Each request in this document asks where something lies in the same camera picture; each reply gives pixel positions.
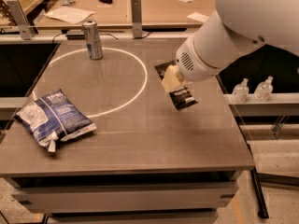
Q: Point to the silver redbull can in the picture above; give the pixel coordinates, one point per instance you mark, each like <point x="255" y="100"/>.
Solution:
<point x="92" y="39"/>

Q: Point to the right clear sanitizer bottle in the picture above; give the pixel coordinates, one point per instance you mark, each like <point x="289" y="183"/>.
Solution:
<point x="263" y="90"/>

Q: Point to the white paper sheet right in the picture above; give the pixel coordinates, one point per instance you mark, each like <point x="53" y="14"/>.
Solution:
<point x="198" y="17"/>

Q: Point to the clear sanitizer bottle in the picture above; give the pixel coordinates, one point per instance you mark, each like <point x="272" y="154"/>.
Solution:
<point x="240" y="91"/>
<point x="263" y="90"/>

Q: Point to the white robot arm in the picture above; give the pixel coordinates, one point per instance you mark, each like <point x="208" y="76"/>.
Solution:
<point x="235" y="29"/>

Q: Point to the left metal bracket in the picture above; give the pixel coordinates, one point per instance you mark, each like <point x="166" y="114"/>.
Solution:
<point x="25" y="29"/>

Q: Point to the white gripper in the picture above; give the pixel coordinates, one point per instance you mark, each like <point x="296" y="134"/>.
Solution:
<point x="191" y="64"/>

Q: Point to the white table drawer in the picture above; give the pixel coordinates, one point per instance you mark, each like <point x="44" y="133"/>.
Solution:
<point x="126" y="198"/>

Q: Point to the metal bracket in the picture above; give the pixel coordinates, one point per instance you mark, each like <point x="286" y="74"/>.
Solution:
<point x="25" y="29"/>
<point x="136" y="12"/>

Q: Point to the blue white chip bag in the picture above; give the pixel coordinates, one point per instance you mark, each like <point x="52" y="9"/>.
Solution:
<point x="53" y="118"/>

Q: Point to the left clear sanitizer bottle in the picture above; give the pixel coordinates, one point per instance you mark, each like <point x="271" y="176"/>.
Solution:
<point x="240" y="91"/>

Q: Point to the middle metal bracket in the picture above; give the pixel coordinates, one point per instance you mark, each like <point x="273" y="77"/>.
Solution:
<point x="136" y="12"/>

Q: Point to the black rxbar chocolate bar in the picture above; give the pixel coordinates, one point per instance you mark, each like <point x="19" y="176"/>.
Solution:
<point x="182" y="97"/>

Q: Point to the white paper sheet left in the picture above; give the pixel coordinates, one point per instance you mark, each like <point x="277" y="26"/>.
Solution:
<point x="69" y="14"/>

